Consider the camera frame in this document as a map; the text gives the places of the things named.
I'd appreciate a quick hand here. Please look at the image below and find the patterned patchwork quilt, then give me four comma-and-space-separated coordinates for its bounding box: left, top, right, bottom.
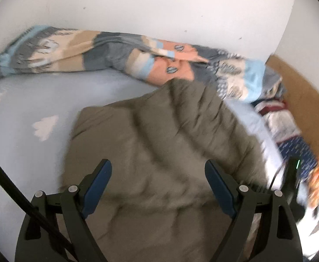
0, 26, 283, 103

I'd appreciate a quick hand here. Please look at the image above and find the olive padded jacket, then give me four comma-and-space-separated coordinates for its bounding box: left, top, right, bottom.
60, 79, 270, 262

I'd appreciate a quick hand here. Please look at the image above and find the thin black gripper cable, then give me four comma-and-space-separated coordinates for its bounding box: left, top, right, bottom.
267, 164, 286, 192

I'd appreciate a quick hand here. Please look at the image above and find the light blue cloud-print bed sheet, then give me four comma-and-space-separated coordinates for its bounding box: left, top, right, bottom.
0, 68, 284, 262

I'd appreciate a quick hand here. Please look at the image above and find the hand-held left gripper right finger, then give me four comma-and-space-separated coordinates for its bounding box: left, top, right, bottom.
205, 160, 303, 262

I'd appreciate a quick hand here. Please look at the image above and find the wooden headboard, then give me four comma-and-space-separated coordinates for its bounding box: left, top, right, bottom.
266, 55, 319, 238

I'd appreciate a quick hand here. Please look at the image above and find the printed pillow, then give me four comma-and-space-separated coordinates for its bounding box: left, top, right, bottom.
254, 98, 319, 235

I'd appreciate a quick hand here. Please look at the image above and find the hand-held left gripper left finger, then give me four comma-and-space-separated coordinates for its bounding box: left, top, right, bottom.
15, 159, 113, 262

